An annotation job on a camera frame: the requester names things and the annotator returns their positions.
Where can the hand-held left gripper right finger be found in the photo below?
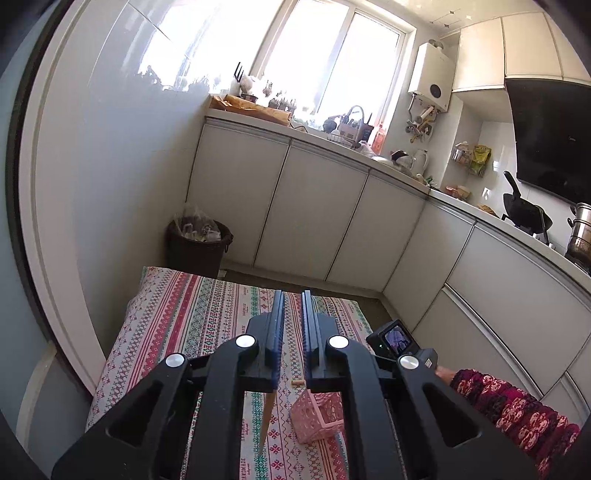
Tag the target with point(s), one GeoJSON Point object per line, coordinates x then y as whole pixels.
{"type": "Point", "coordinates": [306, 332]}

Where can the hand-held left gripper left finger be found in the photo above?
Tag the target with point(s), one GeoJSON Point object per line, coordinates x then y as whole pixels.
{"type": "Point", "coordinates": [278, 332]}

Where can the pink perforated basket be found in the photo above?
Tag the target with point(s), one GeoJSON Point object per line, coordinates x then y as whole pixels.
{"type": "Point", "coordinates": [316, 415]}

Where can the person's right forearm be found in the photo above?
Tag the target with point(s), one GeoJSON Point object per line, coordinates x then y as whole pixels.
{"type": "Point", "coordinates": [512, 410]}

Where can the striped patterned tablecloth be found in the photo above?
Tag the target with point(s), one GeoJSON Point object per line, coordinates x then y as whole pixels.
{"type": "Point", "coordinates": [184, 314]}

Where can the dark brown trash bin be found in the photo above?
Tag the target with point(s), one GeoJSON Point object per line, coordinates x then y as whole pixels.
{"type": "Point", "coordinates": [196, 254]}

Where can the white base kitchen cabinets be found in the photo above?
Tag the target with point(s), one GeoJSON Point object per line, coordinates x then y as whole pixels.
{"type": "Point", "coordinates": [300, 212]}

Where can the clear trash bag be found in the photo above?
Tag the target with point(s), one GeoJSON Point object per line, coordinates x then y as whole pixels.
{"type": "Point", "coordinates": [196, 224]}

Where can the white kitchen countertop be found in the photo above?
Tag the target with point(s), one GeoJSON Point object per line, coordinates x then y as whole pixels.
{"type": "Point", "coordinates": [466, 203]}

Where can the white kettle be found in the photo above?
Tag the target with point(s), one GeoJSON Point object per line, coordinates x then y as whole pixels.
{"type": "Point", "coordinates": [420, 162]}

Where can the black wok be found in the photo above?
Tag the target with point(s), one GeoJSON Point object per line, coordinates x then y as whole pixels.
{"type": "Point", "coordinates": [526, 212]}

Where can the red bottle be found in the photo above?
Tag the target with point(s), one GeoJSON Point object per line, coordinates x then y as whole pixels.
{"type": "Point", "coordinates": [380, 141]}

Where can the yellow food package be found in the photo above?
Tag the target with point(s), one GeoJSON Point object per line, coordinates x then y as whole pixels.
{"type": "Point", "coordinates": [480, 159]}

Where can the countertop utensil basket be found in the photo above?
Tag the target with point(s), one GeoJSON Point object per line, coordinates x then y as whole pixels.
{"type": "Point", "coordinates": [354, 127]}

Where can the steel steamer pot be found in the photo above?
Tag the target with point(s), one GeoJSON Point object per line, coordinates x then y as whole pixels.
{"type": "Point", "coordinates": [581, 235]}

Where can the water heater pipes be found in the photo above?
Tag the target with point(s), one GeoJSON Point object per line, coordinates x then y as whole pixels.
{"type": "Point", "coordinates": [420, 122]}

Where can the brown cardboard sheet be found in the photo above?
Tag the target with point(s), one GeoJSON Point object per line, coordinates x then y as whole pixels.
{"type": "Point", "coordinates": [249, 108]}

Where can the black range hood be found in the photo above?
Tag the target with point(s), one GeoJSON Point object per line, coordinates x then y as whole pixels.
{"type": "Point", "coordinates": [549, 138]}

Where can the black router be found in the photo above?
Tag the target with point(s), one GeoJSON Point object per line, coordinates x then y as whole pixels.
{"type": "Point", "coordinates": [239, 73]}

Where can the white water heater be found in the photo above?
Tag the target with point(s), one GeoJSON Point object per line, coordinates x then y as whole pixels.
{"type": "Point", "coordinates": [431, 76]}

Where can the kitchen window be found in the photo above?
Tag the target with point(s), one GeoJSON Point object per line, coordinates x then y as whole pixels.
{"type": "Point", "coordinates": [332, 60]}

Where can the white door frame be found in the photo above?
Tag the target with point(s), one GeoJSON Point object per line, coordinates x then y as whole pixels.
{"type": "Point", "coordinates": [51, 207]}

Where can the white wall cabinets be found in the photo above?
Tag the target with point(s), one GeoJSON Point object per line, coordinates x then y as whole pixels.
{"type": "Point", "coordinates": [508, 50]}

